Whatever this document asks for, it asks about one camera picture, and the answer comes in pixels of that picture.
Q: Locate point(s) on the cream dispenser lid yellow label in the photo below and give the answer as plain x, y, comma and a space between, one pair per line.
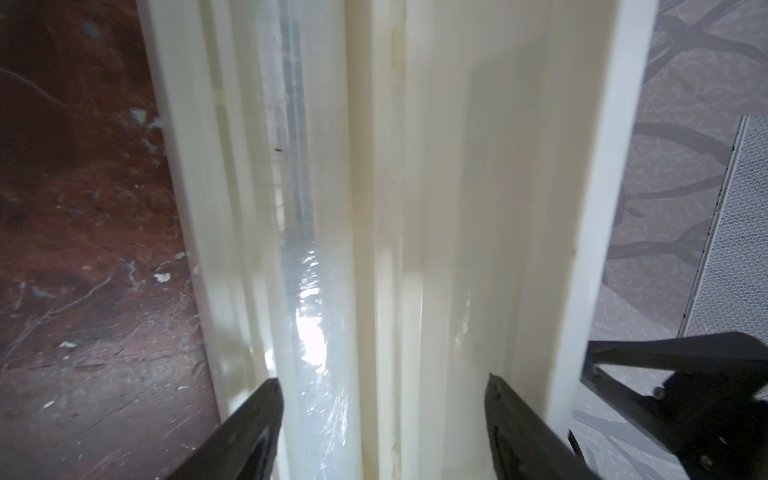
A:
488, 143

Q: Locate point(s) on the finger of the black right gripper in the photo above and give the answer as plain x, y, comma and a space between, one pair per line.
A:
707, 413

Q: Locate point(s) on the cream dispenser base tray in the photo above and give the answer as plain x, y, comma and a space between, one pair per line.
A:
207, 76

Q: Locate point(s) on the clear plastic wrap roll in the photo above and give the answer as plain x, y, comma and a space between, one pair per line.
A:
303, 60

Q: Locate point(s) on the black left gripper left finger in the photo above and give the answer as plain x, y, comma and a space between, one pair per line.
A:
245, 446

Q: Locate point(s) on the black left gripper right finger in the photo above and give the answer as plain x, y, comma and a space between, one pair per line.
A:
522, 445

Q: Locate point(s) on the white wire mesh basket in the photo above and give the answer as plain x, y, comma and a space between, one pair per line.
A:
729, 292

